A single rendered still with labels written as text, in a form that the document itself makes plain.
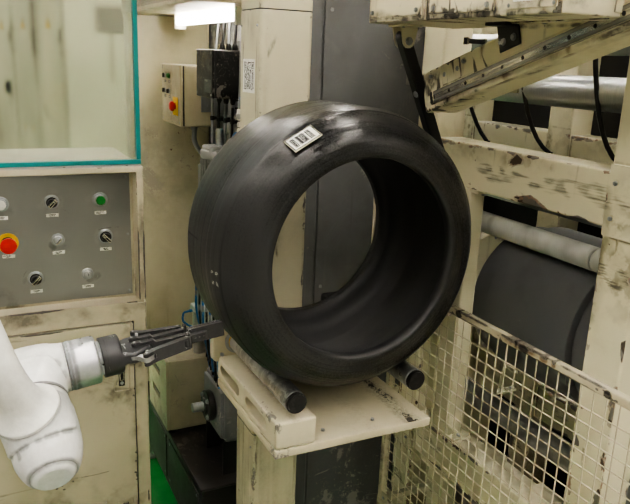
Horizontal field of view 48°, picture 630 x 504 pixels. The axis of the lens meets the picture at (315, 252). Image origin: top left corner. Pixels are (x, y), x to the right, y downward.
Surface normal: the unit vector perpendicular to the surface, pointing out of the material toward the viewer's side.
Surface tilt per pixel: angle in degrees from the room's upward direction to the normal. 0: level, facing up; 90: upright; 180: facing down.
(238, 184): 60
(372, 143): 80
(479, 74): 90
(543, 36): 90
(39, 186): 90
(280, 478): 90
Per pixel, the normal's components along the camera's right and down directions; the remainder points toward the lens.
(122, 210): 0.43, 0.25
